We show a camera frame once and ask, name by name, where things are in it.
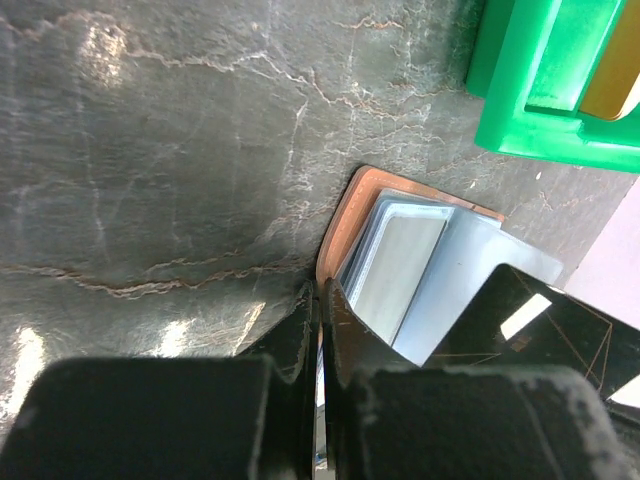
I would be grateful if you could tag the white cards in bin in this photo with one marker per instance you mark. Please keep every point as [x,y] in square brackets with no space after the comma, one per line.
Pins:
[613,91]

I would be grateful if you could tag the pink leather card holder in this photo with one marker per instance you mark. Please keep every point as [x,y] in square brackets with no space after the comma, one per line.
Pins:
[470,247]

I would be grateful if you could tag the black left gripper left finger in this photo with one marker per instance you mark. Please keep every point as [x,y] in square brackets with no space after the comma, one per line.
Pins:
[251,416]

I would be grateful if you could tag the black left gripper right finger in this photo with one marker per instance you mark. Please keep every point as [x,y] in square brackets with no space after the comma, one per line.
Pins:
[388,418]

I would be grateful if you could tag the green plastic bin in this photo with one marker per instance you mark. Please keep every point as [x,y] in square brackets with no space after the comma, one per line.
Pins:
[532,63]

